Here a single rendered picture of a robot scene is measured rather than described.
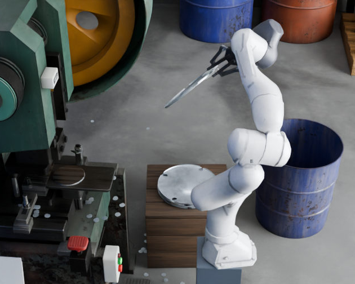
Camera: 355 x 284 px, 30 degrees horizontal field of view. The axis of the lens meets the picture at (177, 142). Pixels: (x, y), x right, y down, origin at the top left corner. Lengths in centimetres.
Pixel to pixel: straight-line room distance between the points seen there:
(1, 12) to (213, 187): 95
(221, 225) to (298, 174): 73
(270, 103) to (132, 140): 198
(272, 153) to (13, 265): 108
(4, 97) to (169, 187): 129
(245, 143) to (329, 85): 259
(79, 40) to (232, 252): 104
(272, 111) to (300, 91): 244
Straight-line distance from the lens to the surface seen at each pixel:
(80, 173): 259
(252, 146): 218
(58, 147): 247
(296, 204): 330
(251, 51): 234
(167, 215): 303
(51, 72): 216
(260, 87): 225
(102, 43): 266
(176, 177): 319
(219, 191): 238
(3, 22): 213
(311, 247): 344
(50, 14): 235
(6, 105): 207
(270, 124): 219
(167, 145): 402
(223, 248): 263
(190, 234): 311
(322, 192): 330
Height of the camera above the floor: 241
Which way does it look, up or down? 37 degrees down
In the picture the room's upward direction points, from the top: straight up
